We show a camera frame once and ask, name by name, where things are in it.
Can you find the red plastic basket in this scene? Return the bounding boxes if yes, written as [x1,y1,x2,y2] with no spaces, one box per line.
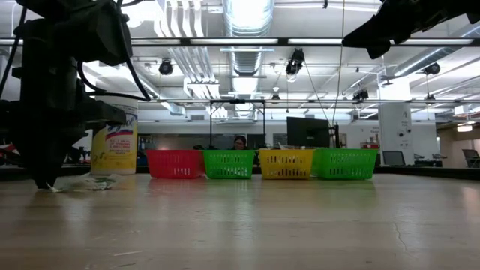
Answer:
[145,149,206,180]

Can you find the green plastic basket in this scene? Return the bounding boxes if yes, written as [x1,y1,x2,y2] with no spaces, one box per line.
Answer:
[202,149,257,180]
[313,148,379,180]

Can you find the yellow Lysol wipes canister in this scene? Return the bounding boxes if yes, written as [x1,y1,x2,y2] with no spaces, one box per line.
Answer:
[89,95,140,176]

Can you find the black frame stand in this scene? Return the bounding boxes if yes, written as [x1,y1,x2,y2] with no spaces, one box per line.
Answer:
[208,98,267,151]

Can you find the black overhead camera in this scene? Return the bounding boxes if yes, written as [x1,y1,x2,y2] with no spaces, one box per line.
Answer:
[284,47,306,76]

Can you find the person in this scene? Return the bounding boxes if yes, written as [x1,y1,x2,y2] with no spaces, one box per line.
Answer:
[232,135,249,152]

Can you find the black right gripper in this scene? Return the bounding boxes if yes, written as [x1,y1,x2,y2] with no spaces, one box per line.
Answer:
[341,0,469,60]

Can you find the black ceiling spotlight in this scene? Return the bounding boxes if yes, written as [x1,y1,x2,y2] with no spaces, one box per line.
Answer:
[352,88,371,102]
[423,61,442,76]
[157,58,175,77]

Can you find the black background robot arms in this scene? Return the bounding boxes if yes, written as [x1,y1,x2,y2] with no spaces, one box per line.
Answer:
[67,145,92,165]

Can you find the yellow plastic basket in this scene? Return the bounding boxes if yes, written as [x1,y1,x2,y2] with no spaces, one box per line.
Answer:
[258,148,318,180]

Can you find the black monitor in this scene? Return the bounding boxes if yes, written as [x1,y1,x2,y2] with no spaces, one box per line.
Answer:
[286,116,332,149]

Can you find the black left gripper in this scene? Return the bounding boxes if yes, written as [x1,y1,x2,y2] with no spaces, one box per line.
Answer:
[0,65,95,191]

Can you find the ceiling air duct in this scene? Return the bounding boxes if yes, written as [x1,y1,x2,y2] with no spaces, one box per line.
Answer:
[221,0,275,76]

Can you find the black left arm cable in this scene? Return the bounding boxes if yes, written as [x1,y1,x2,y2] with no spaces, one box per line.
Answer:
[0,7,152,103]

